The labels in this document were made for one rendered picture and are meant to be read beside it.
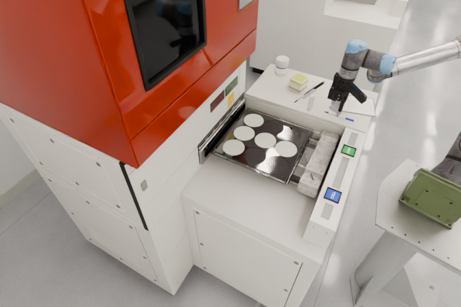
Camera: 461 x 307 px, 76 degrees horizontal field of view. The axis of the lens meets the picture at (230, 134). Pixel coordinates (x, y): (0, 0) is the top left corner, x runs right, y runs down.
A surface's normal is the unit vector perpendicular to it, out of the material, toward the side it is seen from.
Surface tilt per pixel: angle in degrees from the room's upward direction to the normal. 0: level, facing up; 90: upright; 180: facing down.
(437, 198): 90
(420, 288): 0
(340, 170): 0
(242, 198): 0
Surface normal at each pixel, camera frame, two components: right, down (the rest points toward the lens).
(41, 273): 0.00, -0.72
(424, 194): -0.66, 0.52
